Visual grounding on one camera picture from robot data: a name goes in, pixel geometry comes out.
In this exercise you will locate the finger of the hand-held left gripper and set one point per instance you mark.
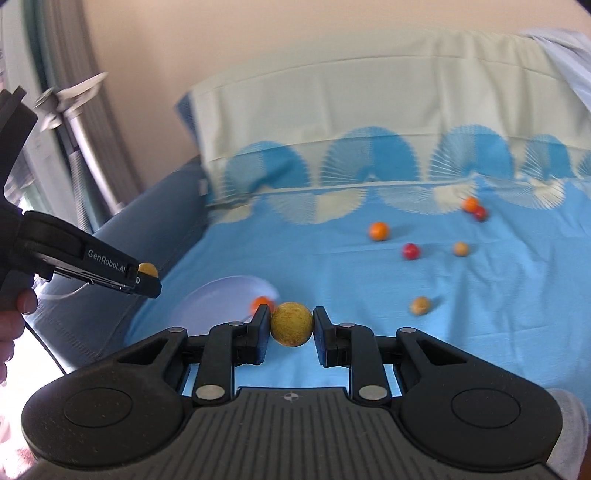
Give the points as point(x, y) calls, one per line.
point(147, 286)

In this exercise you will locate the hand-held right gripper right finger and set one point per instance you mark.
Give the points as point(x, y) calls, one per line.
point(319, 337)

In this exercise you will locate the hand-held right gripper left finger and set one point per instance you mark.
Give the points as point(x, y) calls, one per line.
point(264, 337)

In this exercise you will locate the yellow-brown longan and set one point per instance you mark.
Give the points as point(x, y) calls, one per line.
point(147, 268)
point(460, 249)
point(291, 323)
point(420, 305)

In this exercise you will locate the orange tangerine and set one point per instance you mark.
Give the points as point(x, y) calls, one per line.
point(470, 203)
point(378, 231)
point(262, 303)

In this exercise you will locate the pale blue round plate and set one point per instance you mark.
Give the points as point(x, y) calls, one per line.
point(217, 300)

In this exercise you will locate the red cherry tomato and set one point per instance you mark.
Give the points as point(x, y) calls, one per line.
point(482, 215)
point(410, 251)

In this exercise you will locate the person's left hand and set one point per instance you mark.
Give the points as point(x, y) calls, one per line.
point(9, 332)

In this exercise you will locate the dark blue cushion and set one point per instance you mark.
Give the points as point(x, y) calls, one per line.
point(138, 221)

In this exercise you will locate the grey curtain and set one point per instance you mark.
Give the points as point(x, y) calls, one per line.
point(108, 152)

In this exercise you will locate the metal pole with clamp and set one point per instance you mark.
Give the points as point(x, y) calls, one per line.
point(64, 101)

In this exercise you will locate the blue bedsheet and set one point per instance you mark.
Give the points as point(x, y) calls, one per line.
point(485, 332)

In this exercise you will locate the fan-patterned pillow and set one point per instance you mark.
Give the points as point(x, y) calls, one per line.
point(346, 92)

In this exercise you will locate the light blue cloth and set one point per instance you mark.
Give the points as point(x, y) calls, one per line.
point(568, 50)

